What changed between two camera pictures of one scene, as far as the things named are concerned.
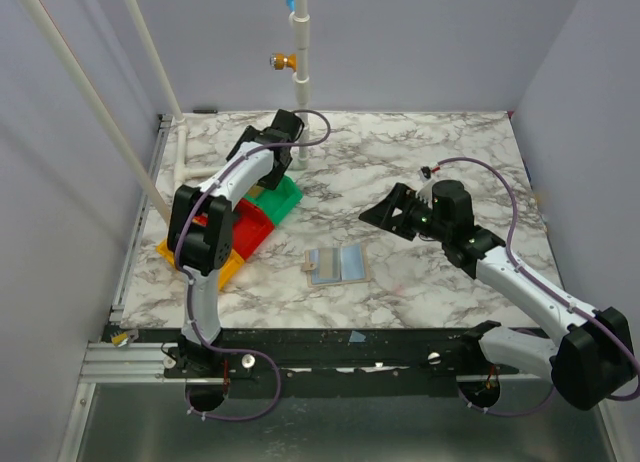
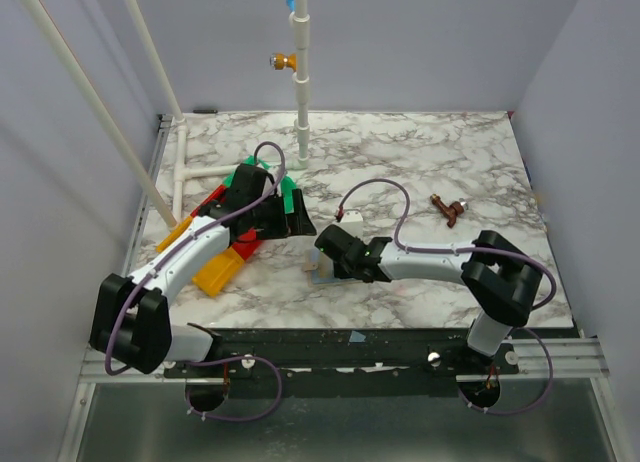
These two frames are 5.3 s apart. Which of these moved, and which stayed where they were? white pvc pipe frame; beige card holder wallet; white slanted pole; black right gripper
Moved: black right gripper
Stayed: beige card holder wallet; white slanted pole; white pvc pipe frame
